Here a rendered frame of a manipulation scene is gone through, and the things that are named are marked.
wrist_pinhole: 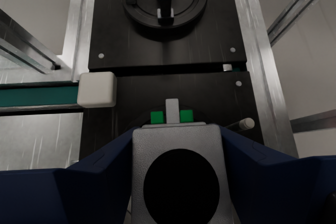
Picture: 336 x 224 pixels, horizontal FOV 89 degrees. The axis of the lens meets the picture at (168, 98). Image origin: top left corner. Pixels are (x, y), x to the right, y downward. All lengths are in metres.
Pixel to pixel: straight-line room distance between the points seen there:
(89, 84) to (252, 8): 0.29
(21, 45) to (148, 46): 0.16
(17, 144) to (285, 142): 0.40
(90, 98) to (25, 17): 0.37
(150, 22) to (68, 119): 0.21
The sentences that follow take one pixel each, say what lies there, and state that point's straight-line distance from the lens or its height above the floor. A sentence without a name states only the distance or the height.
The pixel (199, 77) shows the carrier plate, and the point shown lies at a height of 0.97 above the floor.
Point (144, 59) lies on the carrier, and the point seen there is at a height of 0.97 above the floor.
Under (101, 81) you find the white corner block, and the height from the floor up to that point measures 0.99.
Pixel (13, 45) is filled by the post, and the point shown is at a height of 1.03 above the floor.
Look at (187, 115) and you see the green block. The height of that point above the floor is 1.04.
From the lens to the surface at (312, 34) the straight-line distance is 0.54.
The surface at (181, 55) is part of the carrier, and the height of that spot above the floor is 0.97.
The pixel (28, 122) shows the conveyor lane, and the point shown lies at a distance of 0.37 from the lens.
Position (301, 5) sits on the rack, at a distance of 0.33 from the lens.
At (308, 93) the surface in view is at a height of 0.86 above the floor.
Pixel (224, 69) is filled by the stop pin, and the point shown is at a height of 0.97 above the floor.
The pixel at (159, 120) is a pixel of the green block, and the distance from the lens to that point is 0.16.
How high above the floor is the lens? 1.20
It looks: 73 degrees down
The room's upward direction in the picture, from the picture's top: 1 degrees counter-clockwise
